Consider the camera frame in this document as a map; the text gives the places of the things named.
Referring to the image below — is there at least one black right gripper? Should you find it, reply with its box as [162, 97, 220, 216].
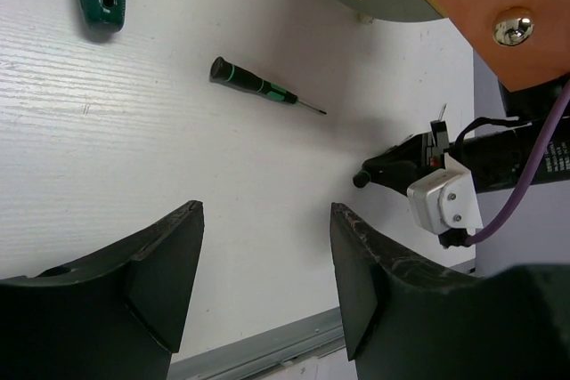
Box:
[362, 124, 569, 196]

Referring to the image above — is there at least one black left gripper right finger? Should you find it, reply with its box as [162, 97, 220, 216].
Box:
[330, 203, 569, 379]

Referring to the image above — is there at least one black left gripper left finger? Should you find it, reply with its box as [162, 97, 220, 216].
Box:
[1, 201, 204, 379]

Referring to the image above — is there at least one small black green screwdriver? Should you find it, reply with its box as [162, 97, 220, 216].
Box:
[209, 56, 327, 115]
[353, 167, 384, 189]

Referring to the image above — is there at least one orange top drawer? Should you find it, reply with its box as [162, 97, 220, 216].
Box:
[436, 0, 569, 91]

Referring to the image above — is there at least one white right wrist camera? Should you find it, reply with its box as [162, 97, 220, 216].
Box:
[406, 157, 483, 235]

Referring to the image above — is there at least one aluminium table edge rail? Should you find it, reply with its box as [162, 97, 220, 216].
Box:
[167, 307, 344, 379]

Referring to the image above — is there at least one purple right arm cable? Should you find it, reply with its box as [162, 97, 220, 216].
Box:
[462, 81, 570, 248]

